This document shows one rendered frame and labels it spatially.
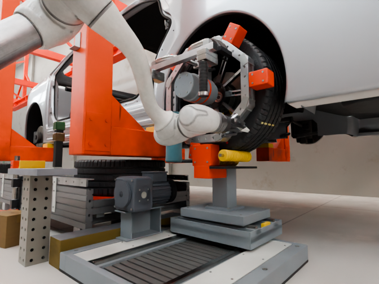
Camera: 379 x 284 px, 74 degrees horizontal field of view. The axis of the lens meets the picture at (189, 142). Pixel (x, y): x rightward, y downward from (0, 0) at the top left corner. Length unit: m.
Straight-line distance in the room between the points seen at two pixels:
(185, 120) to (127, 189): 0.55
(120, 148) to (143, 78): 0.68
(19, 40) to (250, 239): 1.10
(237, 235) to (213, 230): 0.13
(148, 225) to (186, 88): 0.83
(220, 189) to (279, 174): 3.59
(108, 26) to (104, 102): 0.71
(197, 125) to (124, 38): 0.36
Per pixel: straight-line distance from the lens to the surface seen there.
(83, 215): 1.54
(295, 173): 4.86
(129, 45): 0.83
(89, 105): 1.41
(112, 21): 0.81
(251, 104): 1.20
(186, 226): 1.42
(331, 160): 4.72
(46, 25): 0.89
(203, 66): 1.09
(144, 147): 1.58
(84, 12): 0.81
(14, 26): 0.88
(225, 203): 1.41
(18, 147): 3.27
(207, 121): 0.91
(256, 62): 1.32
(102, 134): 1.42
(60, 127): 1.26
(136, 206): 1.30
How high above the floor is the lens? 0.46
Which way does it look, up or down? 6 degrees up
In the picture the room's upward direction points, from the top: straight up
